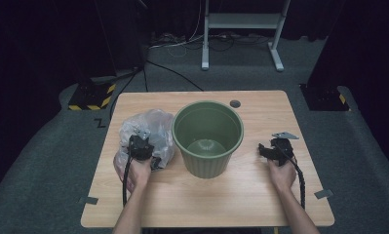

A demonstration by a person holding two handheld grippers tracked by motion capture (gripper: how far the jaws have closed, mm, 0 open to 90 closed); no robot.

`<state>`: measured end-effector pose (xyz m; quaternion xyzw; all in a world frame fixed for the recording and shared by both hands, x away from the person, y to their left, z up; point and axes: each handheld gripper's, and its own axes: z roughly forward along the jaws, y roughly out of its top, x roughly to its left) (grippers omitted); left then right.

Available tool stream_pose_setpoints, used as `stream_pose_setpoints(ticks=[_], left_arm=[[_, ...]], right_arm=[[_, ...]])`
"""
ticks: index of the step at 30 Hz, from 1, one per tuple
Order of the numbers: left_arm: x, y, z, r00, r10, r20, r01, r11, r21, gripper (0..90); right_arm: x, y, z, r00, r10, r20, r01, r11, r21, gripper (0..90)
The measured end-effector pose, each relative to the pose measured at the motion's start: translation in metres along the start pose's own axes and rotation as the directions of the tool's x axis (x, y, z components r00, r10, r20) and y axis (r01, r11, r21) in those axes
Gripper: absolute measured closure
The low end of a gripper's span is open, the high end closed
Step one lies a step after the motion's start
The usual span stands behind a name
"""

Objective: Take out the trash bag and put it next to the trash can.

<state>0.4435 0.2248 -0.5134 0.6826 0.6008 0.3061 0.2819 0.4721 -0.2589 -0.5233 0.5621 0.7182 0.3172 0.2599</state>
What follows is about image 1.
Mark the grey table grommet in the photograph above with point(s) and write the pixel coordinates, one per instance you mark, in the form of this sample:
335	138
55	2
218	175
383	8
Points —
235	104

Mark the black yellow striped base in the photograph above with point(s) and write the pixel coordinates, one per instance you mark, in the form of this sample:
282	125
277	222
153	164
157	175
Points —
91	97
323	97

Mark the grey tape piece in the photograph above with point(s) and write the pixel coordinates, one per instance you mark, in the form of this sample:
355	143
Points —
323	194
88	200

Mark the clear plastic trash bag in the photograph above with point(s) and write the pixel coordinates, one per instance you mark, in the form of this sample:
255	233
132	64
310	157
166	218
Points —
158	130

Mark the person's left hand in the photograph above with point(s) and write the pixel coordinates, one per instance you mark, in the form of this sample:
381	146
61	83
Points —
138	174

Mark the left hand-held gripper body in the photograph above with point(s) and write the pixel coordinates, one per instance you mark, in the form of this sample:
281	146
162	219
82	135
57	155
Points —
140	148

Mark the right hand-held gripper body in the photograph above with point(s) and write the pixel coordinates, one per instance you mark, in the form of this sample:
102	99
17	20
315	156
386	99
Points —
283	149

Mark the white metal stand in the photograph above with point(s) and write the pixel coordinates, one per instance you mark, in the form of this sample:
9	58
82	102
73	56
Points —
242	20

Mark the green plastic bin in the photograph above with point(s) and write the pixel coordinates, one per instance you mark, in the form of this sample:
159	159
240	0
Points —
208	162

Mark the person's right hand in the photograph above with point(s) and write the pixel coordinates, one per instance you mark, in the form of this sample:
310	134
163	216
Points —
282	177

